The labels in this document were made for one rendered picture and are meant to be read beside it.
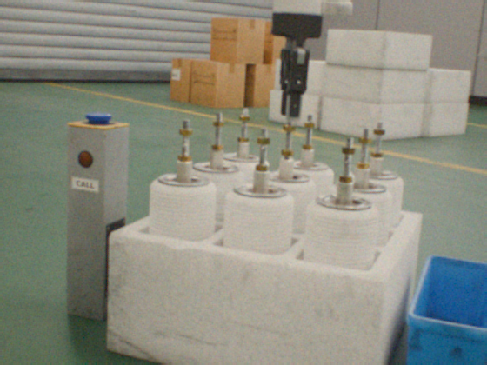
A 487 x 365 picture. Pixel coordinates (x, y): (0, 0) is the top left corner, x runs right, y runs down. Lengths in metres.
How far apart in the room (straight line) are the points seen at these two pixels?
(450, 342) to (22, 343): 0.61
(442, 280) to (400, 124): 2.47
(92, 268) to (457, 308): 0.61
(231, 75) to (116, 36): 2.01
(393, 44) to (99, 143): 2.59
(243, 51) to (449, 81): 1.46
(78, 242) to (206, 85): 3.59
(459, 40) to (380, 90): 3.30
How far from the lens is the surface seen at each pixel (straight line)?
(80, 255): 1.12
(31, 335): 1.10
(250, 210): 0.90
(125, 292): 0.99
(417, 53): 3.68
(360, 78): 3.56
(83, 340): 1.07
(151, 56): 6.58
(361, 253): 0.89
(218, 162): 1.08
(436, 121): 3.86
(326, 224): 0.87
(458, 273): 1.20
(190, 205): 0.95
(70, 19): 6.18
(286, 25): 1.00
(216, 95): 4.55
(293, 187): 1.01
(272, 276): 0.88
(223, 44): 4.74
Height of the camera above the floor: 0.46
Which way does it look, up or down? 12 degrees down
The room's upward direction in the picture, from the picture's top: 4 degrees clockwise
